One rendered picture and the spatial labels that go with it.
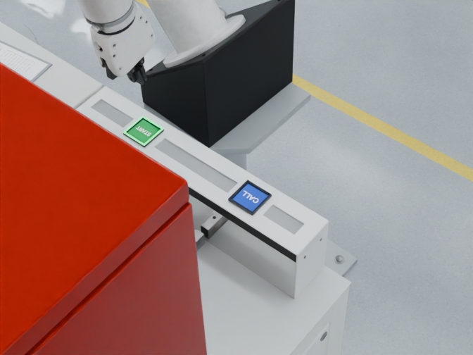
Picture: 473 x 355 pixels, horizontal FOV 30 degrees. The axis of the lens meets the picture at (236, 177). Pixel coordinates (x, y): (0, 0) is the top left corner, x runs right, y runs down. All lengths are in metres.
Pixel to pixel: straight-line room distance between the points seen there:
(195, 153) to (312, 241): 0.29
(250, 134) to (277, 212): 0.34
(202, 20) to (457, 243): 1.29
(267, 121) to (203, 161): 0.30
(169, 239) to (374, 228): 2.26
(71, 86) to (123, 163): 1.30
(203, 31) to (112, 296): 1.30
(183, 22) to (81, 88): 0.24
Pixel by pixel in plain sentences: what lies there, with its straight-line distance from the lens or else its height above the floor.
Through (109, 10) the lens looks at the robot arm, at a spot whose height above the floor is 1.32.
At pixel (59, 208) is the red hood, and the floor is 1.82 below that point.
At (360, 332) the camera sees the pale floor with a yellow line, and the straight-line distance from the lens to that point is 2.55.
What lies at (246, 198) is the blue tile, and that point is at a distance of 1.58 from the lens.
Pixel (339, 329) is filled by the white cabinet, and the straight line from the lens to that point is 1.76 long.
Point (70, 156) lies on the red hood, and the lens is 0.52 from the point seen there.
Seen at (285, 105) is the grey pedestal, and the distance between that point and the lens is 1.93.
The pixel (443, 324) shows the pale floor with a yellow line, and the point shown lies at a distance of 2.60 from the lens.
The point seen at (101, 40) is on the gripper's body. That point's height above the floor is 1.25.
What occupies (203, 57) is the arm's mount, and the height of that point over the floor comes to 1.06.
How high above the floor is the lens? 2.20
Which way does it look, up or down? 50 degrees down
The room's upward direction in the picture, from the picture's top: 2 degrees counter-clockwise
